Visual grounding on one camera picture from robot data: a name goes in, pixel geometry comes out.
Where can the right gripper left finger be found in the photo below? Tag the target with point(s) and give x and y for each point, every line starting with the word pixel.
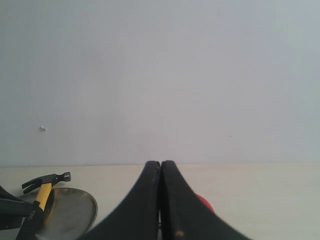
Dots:
pixel 137 216

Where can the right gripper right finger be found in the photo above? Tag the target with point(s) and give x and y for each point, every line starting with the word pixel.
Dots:
pixel 183 215

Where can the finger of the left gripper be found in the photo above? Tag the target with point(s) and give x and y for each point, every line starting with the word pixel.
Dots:
pixel 12 210

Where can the yellow black claw hammer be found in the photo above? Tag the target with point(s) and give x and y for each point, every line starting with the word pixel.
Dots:
pixel 42 197

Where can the red dome push button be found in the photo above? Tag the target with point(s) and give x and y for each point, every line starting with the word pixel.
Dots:
pixel 205 202

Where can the round stainless steel plate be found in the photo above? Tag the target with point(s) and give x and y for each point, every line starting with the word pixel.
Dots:
pixel 69 213

